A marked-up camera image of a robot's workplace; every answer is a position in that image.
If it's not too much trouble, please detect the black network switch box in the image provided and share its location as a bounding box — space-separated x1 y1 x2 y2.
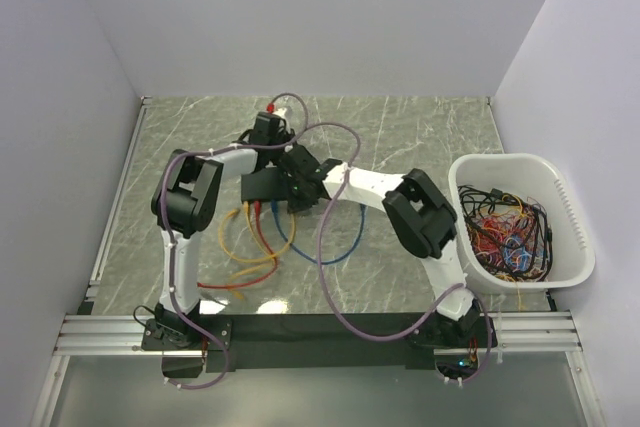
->
240 167 288 203

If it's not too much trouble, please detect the red ethernet patch cable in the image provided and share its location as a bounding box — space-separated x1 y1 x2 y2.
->
197 200 277 293

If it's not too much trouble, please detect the blue ethernet patch cable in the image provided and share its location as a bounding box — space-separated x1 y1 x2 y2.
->
270 199 367 267

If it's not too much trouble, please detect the yellow ethernet cable loop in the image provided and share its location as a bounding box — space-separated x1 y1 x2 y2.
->
217 206 297 264

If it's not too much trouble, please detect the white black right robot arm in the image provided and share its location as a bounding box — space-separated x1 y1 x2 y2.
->
276 145 481 346

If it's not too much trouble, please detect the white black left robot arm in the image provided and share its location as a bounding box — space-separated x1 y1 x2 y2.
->
151 105 295 349

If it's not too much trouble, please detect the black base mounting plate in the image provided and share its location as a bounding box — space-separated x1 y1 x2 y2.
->
141 309 498 378

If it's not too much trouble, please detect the white plastic basket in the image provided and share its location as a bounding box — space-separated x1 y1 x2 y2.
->
448 153 595 294

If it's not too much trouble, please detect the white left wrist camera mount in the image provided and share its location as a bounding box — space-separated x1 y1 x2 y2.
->
266 103 292 123

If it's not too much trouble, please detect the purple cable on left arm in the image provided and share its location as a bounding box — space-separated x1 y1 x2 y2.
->
159 92 309 391

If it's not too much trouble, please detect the tangled cable bundle in basket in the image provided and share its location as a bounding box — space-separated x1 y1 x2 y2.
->
457 183 555 282

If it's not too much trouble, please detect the aluminium front frame rail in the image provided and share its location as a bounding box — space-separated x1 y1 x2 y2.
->
53 312 582 356

